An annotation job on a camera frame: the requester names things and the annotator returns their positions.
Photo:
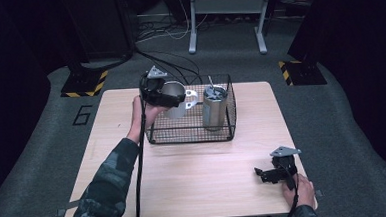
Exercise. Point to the black stand base striped edge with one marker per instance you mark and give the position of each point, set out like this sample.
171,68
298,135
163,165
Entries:
84,83
301,72

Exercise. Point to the white metal desk frame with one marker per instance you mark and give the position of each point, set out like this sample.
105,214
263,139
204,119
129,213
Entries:
225,6

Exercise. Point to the person's left hand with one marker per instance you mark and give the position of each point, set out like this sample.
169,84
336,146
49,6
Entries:
144,117

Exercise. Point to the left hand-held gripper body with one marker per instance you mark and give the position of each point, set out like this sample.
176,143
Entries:
153,89

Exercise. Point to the grey tape strip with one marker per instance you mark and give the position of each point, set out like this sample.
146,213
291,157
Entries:
67,207

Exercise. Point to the silver steel tumbler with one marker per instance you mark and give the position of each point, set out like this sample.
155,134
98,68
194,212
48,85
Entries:
214,109

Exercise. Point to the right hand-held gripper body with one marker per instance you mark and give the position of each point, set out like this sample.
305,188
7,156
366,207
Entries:
284,165

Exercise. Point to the silver metal mug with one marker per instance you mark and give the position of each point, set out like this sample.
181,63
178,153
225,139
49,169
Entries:
180,104

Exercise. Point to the person's right hand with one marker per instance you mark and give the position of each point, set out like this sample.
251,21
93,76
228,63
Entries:
300,191

